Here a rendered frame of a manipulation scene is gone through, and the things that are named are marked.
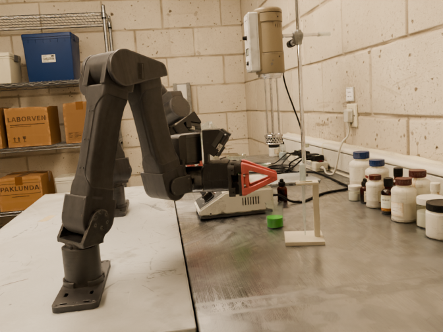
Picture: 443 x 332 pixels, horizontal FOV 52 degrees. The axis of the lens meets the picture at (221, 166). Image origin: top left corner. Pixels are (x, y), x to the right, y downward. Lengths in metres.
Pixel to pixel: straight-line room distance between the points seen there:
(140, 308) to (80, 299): 0.10
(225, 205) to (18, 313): 0.60
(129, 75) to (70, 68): 2.55
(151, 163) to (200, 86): 2.78
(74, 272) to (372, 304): 0.47
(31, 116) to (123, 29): 0.96
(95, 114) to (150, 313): 0.34
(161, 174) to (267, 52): 0.85
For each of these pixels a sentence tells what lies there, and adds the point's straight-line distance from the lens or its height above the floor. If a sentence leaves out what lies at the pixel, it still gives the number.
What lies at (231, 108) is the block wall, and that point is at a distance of 3.68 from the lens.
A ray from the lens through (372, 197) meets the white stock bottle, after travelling 1.25.
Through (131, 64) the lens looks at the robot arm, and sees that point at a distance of 0.83.
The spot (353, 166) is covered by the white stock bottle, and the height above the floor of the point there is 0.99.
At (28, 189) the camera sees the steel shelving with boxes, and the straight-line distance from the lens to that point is 3.38.
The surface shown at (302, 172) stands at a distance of 0.95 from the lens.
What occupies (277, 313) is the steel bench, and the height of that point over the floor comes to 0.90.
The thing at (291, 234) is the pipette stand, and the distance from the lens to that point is 1.01.
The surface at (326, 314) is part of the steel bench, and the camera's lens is 0.68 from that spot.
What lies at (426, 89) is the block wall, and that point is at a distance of 1.34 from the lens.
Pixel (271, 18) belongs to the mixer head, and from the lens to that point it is 1.64.
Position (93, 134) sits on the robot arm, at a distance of 0.80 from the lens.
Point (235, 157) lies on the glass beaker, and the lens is 1.20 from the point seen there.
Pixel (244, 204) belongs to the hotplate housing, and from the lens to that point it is 1.20.
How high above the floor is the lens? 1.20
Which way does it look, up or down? 8 degrees down
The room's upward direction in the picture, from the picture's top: 4 degrees counter-clockwise
